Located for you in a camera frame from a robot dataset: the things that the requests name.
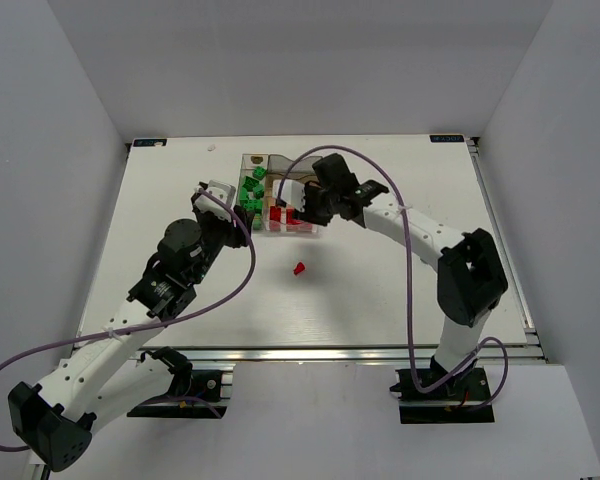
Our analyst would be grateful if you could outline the grey smoked container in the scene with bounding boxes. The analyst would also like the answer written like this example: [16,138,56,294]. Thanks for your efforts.
[266,154,321,176]

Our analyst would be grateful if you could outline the red 2x4 lego brick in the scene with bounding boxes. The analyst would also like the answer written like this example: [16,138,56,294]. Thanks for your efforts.
[268,206,286,232]

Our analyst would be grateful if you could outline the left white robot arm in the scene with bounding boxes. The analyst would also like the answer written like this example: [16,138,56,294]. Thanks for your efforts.
[8,181,251,472]

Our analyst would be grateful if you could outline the small red sloped lego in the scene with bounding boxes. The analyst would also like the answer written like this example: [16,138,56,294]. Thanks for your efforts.
[293,262,306,276]

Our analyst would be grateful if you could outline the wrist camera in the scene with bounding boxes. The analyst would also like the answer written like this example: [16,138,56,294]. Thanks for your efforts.
[191,180,236,222]
[272,180,306,212]

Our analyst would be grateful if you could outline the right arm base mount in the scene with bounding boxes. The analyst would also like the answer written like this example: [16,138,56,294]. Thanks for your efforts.
[389,367,495,425]

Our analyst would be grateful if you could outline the tall clear narrow container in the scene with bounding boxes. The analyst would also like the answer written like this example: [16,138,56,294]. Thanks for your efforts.
[237,153,270,232]

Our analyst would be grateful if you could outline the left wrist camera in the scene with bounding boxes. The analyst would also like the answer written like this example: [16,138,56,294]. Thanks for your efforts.
[191,180,236,222]

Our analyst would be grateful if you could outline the green curved lego brick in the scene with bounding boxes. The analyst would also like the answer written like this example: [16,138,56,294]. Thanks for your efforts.
[238,187,251,207]

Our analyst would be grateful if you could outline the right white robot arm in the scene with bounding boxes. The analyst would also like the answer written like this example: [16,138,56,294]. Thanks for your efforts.
[275,145,508,393]

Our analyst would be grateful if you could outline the green 2x4 lego brick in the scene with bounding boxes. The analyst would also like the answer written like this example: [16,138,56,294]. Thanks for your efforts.
[244,199,263,215]

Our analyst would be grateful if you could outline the green lego brick carried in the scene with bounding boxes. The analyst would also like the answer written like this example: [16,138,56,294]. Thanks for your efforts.
[242,176,260,192]

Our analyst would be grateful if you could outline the green upside-down 2x2 lego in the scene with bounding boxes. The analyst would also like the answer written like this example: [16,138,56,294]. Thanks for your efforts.
[253,167,267,180]

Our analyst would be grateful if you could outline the amber tinted container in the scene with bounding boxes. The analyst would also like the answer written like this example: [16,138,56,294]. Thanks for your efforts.
[270,178,311,212]

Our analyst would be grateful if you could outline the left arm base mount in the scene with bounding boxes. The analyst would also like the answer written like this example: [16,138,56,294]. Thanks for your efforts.
[127,347,229,420]

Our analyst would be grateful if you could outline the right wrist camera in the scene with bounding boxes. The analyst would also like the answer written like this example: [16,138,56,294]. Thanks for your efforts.
[272,180,306,212]

